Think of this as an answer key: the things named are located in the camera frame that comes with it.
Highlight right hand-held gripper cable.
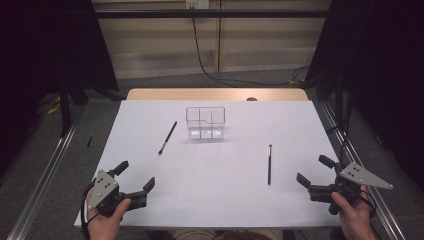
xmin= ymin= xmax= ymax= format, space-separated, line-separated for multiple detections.
xmin=359 ymin=185 xmax=378 ymax=219

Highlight person's right hand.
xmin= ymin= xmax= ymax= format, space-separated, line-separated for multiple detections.
xmin=330 ymin=185 xmax=380 ymax=240

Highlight black horizontal bar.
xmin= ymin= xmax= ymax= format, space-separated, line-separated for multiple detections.
xmin=93 ymin=9 xmax=332 ymax=19

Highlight white table sheet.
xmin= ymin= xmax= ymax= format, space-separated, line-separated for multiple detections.
xmin=73 ymin=99 xmax=368 ymax=230

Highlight person's left hand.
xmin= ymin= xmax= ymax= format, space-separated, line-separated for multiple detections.
xmin=86 ymin=189 xmax=132 ymax=240

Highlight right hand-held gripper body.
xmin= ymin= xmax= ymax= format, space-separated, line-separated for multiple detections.
xmin=307 ymin=161 xmax=394 ymax=216

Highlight person's legs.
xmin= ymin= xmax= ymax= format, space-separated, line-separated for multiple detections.
xmin=164 ymin=229 xmax=284 ymax=240

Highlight black floor cable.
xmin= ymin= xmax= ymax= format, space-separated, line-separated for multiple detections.
xmin=325 ymin=96 xmax=355 ymax=165

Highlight clear plastic organizer box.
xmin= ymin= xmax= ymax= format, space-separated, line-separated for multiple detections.
xmin=185 ymin=106 xmax=227 ymax=141

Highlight metal floor rail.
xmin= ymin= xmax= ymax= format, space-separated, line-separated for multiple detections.
xmin=6 ymin=106 xmax=86 ymax=240
xmin=319 ymin=99 xmax=407 ymax=240

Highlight hand-held gripper cable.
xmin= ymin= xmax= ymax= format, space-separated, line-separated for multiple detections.
xmin=359 ymin=185 xmax=378 ymax=219
xmin=80 ymin=181 xmax=101 ymax=240

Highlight black wall cable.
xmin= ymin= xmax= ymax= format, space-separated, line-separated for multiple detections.
xmin=190 ymin=7 xmax=311 ymax=88

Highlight white wall power outlet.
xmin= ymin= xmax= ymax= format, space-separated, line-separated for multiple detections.
xmin=185 ymin=0 xmax=210 ymax=10

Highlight black pen with brush tip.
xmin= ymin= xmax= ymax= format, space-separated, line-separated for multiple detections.
xmin=157 ymin=120 xmax=179 ymax=157

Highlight black stand post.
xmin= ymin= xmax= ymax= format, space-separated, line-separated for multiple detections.
xmin=58 ymin=74 xmax=72 ymax=138

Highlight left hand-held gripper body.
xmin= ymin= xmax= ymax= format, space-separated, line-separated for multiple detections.
xmin=87 ymin=169 xmax=149 ymax=217

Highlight black curtain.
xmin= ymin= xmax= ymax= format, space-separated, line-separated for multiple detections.
xmin=0 ymin=0 xmax=120 ymax=178
xmin=304 ymin=0 xmax=424 ymax=193

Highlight black pen with silver cap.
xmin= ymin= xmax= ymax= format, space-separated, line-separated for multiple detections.
xmin=267 ymin=144 xmax=273 ymax=186

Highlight left hand-held gripper cable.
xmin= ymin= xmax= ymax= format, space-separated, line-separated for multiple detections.
xmin=80 ymin=181 xmax=101 ymax=240

